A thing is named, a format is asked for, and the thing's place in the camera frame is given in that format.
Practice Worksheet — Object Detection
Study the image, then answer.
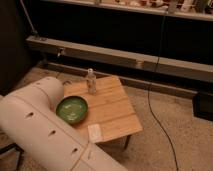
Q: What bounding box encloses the black cable on floor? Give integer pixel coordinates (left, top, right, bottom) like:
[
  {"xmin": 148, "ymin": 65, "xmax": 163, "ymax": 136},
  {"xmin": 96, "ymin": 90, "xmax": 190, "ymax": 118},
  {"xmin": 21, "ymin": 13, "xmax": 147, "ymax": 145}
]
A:
[{"xmin": 147, "ymin": 89, "xmax": 181, "ymax": 171}]

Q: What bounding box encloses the small wooden table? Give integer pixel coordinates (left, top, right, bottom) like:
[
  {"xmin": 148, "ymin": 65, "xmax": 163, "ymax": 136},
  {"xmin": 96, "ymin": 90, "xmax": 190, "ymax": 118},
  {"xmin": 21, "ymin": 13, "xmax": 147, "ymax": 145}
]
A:
[{"xmin": 64, "ymin": 76, "xmax": 142, "ymax": 147}]

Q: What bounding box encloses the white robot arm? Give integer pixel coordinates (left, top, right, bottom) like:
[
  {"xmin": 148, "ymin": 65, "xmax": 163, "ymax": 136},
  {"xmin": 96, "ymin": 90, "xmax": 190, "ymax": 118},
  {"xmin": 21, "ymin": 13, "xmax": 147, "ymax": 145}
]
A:
[{"xmin": 0, "ymin": 77, "xmax": 128, "ymax": 171}]

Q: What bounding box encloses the green bowl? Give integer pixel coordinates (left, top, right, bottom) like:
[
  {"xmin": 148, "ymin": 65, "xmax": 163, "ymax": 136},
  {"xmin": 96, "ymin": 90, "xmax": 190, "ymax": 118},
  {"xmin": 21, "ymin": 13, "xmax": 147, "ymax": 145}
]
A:
[{"xmin": 56, "ymin": 96, "xmax": 88, "ymax": 125}]

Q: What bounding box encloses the clear plastic bottle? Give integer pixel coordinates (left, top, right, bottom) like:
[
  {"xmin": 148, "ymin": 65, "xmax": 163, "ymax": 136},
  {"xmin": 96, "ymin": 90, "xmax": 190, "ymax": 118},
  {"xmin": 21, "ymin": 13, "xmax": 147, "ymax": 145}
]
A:
[{"xmin": 86, "ymin": 68, "xmax": 96, "ymax": 94}]

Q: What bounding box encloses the long metal rail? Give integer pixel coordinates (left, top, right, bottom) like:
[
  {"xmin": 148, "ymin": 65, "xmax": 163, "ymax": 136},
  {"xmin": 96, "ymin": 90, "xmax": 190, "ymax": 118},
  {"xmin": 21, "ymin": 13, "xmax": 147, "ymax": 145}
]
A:
[{"xmin": 26, "ymin": 36, "xmax": 213, "ymax": 83}]

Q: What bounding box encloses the black floor stand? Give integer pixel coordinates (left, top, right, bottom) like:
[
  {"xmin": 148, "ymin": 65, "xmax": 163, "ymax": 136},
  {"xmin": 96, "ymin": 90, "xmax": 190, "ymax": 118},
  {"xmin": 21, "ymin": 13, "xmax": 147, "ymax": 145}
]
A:
[{"xmin": 0, "ymin": 143, "xmax": 24, "ymax": 171}]

